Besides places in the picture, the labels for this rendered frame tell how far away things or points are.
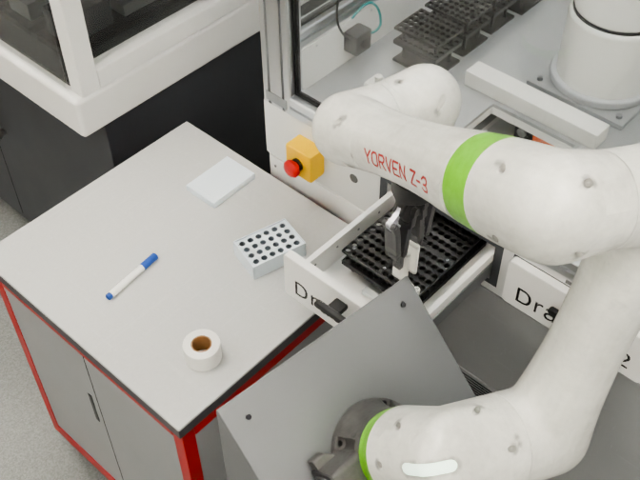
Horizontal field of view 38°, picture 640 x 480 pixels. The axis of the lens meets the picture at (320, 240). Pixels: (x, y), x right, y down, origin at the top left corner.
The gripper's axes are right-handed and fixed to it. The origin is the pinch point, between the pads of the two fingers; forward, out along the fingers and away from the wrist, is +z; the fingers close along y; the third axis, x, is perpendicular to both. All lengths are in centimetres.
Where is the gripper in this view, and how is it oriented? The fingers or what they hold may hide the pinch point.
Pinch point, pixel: (406, 260)
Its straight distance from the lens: 163.7
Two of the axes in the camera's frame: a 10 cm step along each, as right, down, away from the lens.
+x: 7.4, 4.9, -4.6
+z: -0.1, 7.0, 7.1
